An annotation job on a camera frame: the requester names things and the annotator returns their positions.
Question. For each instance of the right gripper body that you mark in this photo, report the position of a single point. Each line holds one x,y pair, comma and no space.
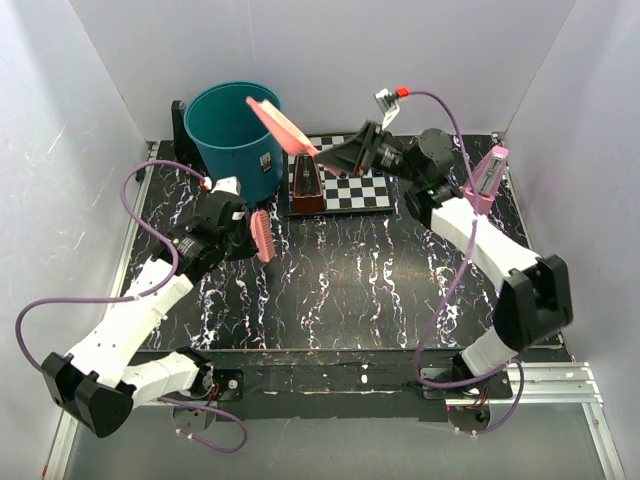
389,159

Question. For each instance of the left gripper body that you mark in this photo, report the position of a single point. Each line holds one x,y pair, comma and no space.
239,245

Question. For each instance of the pink hand brush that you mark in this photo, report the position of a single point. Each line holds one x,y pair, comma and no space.
261,231

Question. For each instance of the pink dustpan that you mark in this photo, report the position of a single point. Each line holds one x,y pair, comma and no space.
287,134

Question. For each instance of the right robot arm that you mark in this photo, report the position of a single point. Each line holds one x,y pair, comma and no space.
534,299

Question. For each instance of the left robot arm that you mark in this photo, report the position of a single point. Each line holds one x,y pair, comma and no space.
94,381

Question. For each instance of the black and white chessboard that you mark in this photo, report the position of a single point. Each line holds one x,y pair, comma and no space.
349,195

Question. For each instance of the brown wooden metronome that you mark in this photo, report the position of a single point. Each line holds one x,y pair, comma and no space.
307,189

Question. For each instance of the pink metronome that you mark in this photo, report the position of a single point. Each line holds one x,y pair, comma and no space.
487,176

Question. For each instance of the teal plastic bucket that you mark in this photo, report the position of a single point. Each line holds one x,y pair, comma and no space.
232,140

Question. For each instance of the black metronome behind bucket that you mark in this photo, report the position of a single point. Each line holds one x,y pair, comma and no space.
185,149

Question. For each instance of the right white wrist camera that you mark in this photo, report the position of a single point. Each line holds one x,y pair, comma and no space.
388,103

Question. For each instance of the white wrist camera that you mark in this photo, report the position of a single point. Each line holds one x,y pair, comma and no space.
229,185
388,103

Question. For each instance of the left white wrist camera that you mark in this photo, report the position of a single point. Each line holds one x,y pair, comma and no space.
229,185

